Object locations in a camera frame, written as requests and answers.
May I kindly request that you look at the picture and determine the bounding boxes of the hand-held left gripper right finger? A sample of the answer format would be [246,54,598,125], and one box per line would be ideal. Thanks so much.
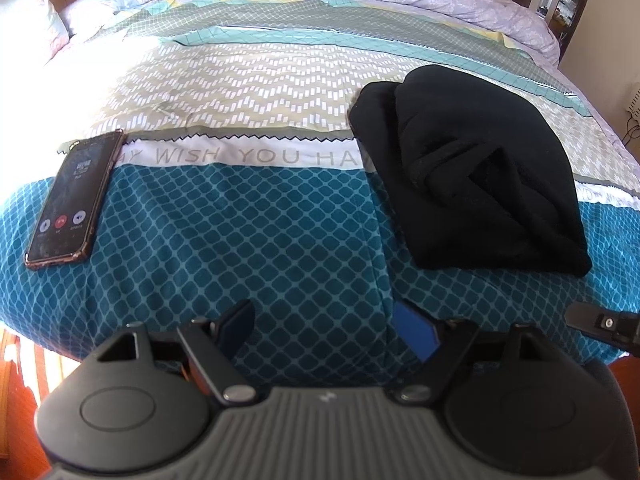
[392,300,567,406]

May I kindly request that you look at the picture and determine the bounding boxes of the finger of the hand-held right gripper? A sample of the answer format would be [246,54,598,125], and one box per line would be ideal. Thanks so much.
[565,302,640,347]

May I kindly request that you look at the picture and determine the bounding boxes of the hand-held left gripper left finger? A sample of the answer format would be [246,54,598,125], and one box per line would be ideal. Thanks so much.
[85,299,257,406]

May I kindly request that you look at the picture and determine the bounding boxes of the black pants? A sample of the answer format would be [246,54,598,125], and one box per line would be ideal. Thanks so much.
[348,65,594,279]

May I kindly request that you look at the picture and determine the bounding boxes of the teal patterned bed sheet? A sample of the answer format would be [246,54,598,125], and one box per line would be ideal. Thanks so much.
[0,0,640,377]

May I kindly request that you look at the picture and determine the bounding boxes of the smartphone in brown case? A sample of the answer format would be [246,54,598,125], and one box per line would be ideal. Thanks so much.
[24,129,125,272]

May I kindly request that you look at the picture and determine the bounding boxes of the lilac pillow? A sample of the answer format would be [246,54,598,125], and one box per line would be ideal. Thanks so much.
[59,0,168,40]

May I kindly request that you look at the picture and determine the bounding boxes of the pale floral pillow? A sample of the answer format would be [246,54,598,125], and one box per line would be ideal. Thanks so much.
[0,0,70,67]

